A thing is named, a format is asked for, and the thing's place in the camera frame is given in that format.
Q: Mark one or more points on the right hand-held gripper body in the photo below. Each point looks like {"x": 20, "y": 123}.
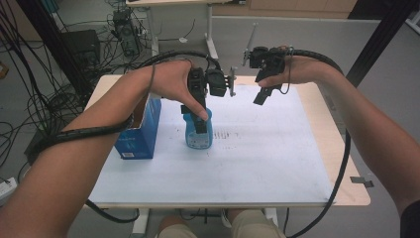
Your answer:
{"x": 267, "y": 59}

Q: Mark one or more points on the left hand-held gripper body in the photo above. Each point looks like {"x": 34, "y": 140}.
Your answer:
{"x": 214, "y": 82}

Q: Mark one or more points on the blue cardboard box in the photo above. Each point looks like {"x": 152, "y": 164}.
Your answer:
{"x": 142, "y": 139}

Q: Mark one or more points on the person's left hand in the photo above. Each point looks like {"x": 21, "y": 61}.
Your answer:
{"x": 171, "y": 79}

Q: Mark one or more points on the person's right hand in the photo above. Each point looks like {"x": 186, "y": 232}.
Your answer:
{"x": 303, "y": 71}

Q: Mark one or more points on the white desk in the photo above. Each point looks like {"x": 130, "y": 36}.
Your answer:
{"x": 209, "y": 33}

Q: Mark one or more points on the wooden cabinet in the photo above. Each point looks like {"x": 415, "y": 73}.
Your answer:
{"x": 290, "y": 8}

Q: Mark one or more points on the white table mat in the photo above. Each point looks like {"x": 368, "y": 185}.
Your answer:
{"x": 247, "y": 165}

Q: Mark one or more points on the light wooden table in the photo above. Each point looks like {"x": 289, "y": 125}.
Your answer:
{"x": 330, "y": 139}

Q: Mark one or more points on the person's left leg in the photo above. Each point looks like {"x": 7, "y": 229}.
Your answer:
{"x": 176, "y": 229}

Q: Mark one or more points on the person's leg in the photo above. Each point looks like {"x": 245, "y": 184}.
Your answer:
{"x": 176, "y": 229}
{"x": 254, "y": 224}

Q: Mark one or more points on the person's right leg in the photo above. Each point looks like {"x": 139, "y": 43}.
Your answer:
{"x": 254, "y": 224}

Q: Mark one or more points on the black box on floor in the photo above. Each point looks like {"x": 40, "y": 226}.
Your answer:
{"x": 82, "y": 46}

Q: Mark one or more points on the grey tape piece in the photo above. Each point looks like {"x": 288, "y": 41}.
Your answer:
{"x": 361, "y": 181}

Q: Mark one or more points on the black floor mat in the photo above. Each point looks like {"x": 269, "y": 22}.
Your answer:
{"x": 31, "y": 147}

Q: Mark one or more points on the white power strip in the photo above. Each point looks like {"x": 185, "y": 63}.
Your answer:
{"x": 7, "y": 188}

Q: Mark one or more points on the black frame post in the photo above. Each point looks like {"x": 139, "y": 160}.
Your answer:
{"x": 49, "y": 39}
{"x": 376, "y": 43}

